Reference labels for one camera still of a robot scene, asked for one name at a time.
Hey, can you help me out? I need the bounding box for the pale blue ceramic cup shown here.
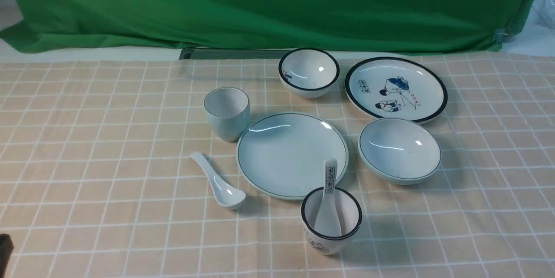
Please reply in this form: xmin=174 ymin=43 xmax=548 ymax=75
xmin=203 ymin=87 xmax=250 ymax=142

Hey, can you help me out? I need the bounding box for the beige checkered tablecloth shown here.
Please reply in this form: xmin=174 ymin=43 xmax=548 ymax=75
xmin=0 ymin=52 xmax=555 ymax=278

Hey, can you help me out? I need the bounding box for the small black-rimmed white bowl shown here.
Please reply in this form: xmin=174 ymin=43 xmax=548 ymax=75
xmin=279 ymin=49 xmax=340 ymax=98

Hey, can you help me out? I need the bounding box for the green backdrop cloth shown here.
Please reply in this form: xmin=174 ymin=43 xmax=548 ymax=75
xmin=1 ymin=0 xmax=533 ymax=54

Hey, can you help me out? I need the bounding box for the pale blue flat plate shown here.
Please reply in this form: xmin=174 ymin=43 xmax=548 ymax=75
xmin=236 ymin=112 xmax=349 ymax=200

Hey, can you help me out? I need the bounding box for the plain white ceramic spoon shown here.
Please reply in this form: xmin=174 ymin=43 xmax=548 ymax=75
xmin=189 ymin=152 xmax=247 ymax=209

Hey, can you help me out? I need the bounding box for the white spoon with characters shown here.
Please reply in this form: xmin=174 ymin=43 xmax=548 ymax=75
xmin=313 ymin=159 xmax=342 ymax=237

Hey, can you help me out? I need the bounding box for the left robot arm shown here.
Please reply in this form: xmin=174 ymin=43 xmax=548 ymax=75
xmin=0 ymin=234 xmax=14 ymax=278

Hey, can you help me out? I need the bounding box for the illustrated black-rimmed plate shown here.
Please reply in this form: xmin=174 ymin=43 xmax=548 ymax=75
xmin=344 ymin=56 xmax=448 ymax=124

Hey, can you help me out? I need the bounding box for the black-rimmed illustrated cup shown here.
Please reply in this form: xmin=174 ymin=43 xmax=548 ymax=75
xmin=300 ymin=187 xmax=363 ymax=255

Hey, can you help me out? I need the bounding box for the pale blue shallow bowl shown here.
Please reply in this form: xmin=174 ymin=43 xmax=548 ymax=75
xmin=357 ymin=118 xmax=442 ymax=185

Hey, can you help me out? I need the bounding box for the grey metal backdrop rail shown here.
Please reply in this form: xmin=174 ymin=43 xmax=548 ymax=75
xmin=179 ymin=47 xmax=290 ymax=60

